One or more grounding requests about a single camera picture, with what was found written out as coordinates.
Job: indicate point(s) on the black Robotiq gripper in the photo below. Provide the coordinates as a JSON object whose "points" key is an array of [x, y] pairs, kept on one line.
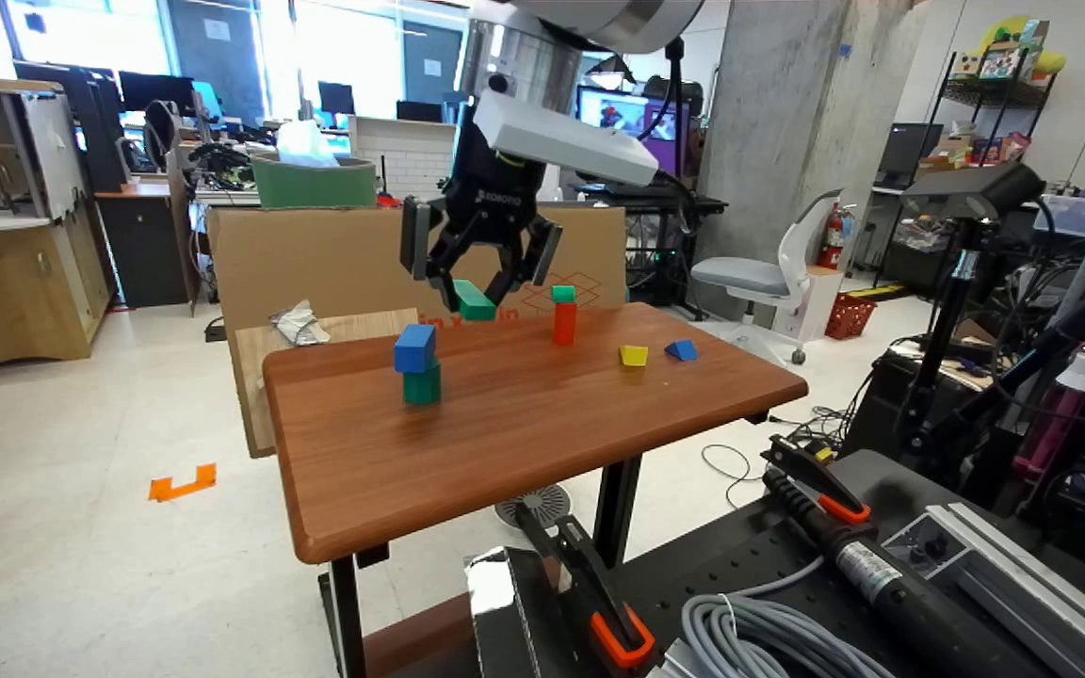
{"points": [[490, 193]]}

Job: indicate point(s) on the yellow wedge block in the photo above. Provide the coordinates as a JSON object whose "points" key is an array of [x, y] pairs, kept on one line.
{"points": [[633, 360]]}

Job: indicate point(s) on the blue wedge block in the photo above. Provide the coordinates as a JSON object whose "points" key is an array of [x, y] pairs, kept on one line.
{"points": [[684, 353]]}

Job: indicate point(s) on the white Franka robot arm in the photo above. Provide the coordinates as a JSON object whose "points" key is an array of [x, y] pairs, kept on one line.
{"points": [[568, 132]]}

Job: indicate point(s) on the green half-round block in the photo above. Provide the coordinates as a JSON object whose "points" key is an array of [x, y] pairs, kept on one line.
{"points": [[564, 297]]}

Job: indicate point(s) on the red cylinder block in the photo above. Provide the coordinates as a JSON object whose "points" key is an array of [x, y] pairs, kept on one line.
{"points": [[564, 325]]}

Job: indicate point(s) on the blue rectangular block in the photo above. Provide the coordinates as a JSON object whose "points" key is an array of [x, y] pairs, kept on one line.
{"points": [[417, 348]]}

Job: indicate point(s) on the green cube block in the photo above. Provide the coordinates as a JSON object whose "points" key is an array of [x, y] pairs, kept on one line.
{"points": [[423, 389]]}

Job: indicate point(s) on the large cardboard panel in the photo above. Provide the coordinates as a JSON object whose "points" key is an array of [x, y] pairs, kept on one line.
{"points": [[319, 264]]}

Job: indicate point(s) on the green box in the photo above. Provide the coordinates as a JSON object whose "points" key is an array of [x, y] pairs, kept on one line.
{"points": [[313, 186]]}

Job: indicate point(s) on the large display screen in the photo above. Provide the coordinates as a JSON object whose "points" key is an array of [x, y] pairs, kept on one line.
{"points": [[613, 114]]}

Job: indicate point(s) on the brown wooden table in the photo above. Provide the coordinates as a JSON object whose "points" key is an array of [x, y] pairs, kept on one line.
{"points": [[490, 438]]}

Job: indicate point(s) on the crumpled white paper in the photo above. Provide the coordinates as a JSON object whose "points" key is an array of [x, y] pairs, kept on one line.
{"points": [[300, 325]]}

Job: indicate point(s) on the computer monitor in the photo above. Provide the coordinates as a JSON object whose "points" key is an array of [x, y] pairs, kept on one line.
{"points": [[335, 101], [156, 91]]}

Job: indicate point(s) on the light grey office chair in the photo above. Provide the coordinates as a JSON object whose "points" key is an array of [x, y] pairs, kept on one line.
{"points": [[743, 274]]}

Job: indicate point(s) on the dark office desk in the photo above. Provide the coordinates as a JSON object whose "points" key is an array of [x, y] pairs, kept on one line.
{"points": [[149, 245]]}

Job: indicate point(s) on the red fire extinguisher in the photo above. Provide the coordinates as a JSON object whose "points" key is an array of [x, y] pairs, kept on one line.
{"points": [[834, 238]]}

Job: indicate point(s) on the black orange bar clamp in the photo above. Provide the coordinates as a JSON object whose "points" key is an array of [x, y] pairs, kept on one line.
{"points": [[591, 588], [894, 588]]}

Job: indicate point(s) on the red basket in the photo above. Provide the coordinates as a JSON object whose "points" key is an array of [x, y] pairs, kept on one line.
{"points": [[850, 318]]}

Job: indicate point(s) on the orange floor marker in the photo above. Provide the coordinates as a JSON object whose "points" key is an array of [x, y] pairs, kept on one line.
{"points": [[181, 484]]}

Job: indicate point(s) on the black perforated breadboard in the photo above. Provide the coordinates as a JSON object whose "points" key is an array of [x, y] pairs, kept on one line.
{"points": [[718, 567]]}

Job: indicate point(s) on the wooden cabinet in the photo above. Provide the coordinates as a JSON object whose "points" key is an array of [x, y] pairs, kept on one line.
{"points": [[15, 289]]}

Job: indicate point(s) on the black tripod stand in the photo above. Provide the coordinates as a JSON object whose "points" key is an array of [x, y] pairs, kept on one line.
{"points": [[951, 325]]}

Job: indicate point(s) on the black shelf with toys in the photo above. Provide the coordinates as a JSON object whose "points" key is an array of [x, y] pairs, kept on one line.
{"points": [[997, 78]]}

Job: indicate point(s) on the pink bottle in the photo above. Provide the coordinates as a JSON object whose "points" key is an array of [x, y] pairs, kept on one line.
{"points": [[1054, 436]]}

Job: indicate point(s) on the grey metal rail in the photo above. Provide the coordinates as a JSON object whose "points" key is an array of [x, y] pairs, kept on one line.
{"points": [[1032, 587]]}

